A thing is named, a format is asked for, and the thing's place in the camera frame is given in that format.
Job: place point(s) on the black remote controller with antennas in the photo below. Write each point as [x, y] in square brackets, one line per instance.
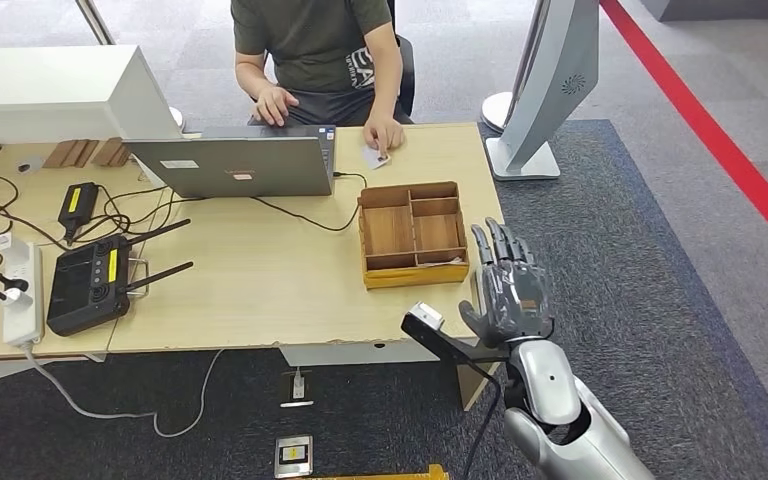
[84, 289]

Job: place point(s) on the white plug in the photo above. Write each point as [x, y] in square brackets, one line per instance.
[17, 297]

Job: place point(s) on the person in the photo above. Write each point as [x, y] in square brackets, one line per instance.
[311, 40]

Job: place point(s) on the white pink card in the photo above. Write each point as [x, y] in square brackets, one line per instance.
[444, 262]

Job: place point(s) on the grey raised platform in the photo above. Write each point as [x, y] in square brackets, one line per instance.
[725, 8]

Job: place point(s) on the white round stand base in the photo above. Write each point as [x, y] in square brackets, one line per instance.
[176, 118]
[494, 111]

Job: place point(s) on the person's left hand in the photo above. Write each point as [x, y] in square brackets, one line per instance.
[384, 132]

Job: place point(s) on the white boxy cabinet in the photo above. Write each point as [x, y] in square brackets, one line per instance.
[39, 89]

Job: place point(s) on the grey kiosk stand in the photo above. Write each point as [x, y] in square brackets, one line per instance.
[553, 79]

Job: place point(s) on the black office chair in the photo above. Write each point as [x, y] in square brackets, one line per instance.
[407, 73]

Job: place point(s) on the person's right forearm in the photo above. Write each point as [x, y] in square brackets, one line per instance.
[251, 73]

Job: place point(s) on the grey laptop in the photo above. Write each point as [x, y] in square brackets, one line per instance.
[228, 166]

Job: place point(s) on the silver floor outlet box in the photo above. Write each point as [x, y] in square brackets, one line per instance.
[293, 456]

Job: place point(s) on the dark grey carpet mat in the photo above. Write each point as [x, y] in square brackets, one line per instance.
[656, 331]

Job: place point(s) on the white power strip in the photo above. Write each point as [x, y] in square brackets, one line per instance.
[22, 316]

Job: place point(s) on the person's right hand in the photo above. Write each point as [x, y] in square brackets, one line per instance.
[274, 106]

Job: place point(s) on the wooden slat block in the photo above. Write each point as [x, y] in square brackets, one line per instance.
[68, 154]
[111, 152]

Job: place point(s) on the metal pole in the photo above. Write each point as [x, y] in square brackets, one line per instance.
[96, 21]

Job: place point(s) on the black power adapter yellow label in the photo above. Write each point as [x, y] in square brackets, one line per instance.
[78, 203]

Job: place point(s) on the wooden organizer tray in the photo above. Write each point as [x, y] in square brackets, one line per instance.
[387, 232]

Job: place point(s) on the floor socket with plug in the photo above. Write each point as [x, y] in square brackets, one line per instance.
[296, 389]

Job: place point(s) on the black camera bracket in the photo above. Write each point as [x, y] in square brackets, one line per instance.
[450, 344]

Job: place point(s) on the black plug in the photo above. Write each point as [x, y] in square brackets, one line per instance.
[12, 283]

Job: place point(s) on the white ID card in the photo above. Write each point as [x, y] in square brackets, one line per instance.
[375, 160]

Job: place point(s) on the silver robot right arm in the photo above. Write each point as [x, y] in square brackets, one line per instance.
[556, 397]

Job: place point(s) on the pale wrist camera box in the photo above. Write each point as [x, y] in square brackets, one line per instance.
[428, 315]

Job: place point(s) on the person's left forearm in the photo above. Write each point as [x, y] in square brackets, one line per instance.
[384, 73]

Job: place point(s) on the red floor tape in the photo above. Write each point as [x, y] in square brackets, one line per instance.
[712, 136]

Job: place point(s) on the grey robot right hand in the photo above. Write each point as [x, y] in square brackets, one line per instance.
[516, 298]

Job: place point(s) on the yellow flat object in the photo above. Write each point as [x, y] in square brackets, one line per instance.
[390, 476]

